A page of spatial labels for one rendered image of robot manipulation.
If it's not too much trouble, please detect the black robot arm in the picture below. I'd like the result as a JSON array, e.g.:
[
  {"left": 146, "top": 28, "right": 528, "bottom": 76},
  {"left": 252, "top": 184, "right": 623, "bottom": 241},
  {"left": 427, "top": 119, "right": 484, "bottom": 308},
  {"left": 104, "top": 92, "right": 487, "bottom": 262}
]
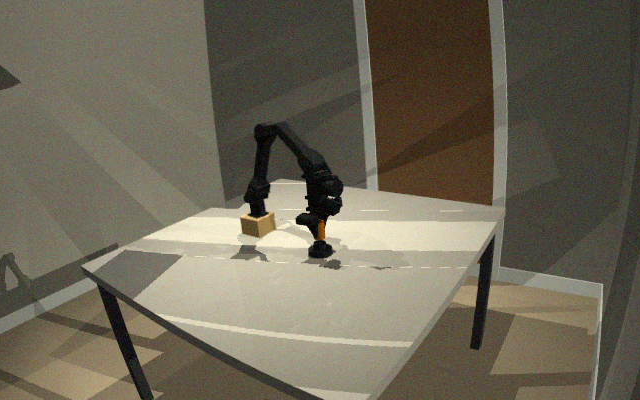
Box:
[{"left": 243, "top": 121, "right": 344, "bottom": 219}]

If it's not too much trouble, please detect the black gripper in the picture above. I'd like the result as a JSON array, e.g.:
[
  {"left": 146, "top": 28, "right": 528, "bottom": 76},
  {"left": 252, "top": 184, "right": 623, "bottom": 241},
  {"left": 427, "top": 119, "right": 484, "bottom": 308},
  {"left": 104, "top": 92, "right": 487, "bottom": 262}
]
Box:
[{"left": 295, "top": 193, "right": 330, "bottom": 238}]

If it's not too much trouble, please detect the orange tapered knob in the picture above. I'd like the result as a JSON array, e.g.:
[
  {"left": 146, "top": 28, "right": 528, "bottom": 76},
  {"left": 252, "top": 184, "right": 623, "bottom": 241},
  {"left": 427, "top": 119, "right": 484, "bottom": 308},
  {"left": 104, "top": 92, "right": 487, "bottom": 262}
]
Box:
[{"left": 314, "top": 220, "right": 325, "bottom": 240}]

